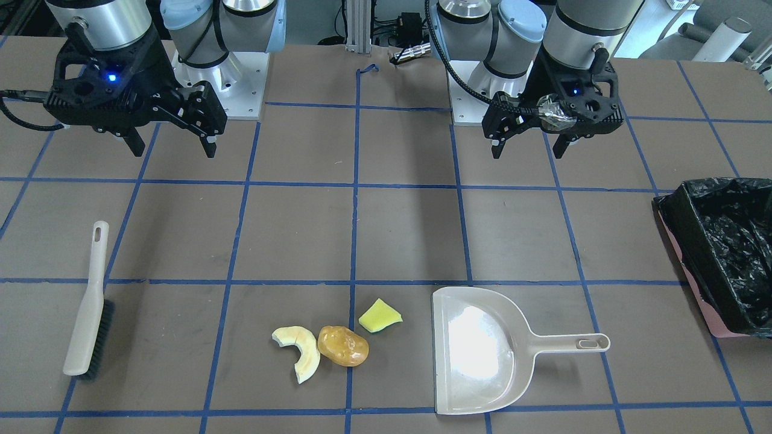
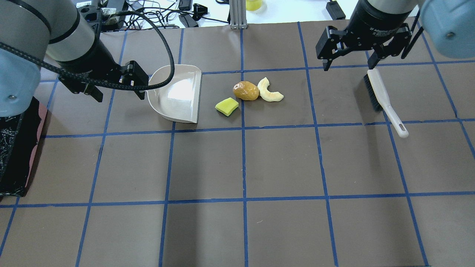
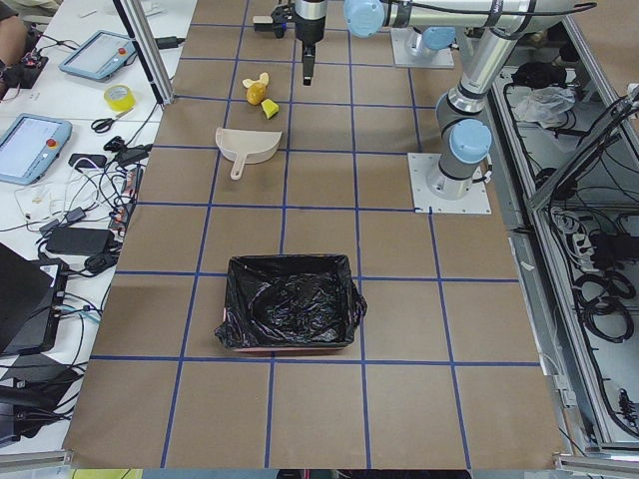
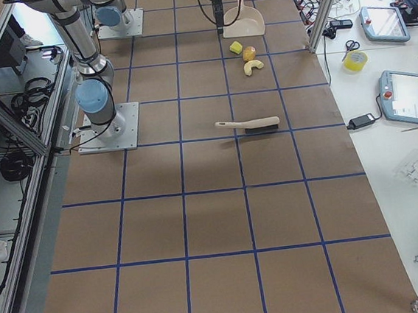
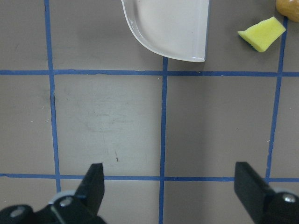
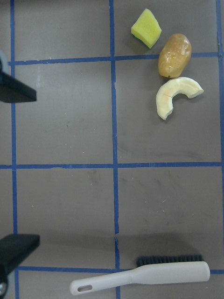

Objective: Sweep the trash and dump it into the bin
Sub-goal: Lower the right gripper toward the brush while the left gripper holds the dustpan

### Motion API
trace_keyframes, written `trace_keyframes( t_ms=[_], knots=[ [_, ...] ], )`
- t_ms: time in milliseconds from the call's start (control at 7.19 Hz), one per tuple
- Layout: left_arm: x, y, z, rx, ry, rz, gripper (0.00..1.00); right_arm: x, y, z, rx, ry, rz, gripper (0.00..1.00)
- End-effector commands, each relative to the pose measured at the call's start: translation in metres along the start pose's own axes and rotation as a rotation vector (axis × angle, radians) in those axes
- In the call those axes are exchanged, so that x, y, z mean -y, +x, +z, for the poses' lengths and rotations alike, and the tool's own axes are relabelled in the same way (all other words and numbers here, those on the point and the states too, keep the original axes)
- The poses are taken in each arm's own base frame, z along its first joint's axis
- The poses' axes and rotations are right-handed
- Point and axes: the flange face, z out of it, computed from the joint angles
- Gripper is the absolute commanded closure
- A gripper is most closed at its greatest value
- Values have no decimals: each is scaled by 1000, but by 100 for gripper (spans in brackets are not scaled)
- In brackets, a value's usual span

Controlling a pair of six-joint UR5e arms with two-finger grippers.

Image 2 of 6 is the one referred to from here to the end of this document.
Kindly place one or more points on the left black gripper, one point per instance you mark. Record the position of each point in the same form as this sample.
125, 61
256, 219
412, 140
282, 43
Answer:
97, 60

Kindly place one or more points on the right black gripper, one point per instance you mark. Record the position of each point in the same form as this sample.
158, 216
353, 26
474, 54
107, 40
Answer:
374, 23

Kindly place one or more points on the white hand brush black bristles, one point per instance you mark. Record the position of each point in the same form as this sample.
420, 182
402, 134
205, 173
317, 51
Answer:
380, 100

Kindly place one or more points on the beige plastic dustpan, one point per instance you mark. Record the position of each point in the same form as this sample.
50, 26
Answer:
179, 100

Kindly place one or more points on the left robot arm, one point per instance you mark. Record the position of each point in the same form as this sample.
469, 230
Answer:
32, 29

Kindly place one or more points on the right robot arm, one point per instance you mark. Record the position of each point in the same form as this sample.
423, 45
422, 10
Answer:
449, 23

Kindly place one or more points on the black lined trash bin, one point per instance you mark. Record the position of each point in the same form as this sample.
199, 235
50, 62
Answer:
19, 139

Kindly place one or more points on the black power adapter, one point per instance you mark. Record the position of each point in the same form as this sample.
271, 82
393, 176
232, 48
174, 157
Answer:
334, 10

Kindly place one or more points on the yellow green sponge piece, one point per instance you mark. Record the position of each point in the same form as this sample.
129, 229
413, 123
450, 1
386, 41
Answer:
227, 106

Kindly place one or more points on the pale curved fruit peel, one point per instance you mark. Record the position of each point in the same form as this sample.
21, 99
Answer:
266, 94

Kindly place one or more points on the brown potato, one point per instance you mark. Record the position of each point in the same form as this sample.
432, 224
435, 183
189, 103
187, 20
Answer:
246, 90

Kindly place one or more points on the yellow tape roll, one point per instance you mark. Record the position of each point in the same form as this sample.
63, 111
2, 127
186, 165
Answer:
253, 5

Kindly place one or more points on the aluminium frame post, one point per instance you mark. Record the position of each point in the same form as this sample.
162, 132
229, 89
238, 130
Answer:
237, 14

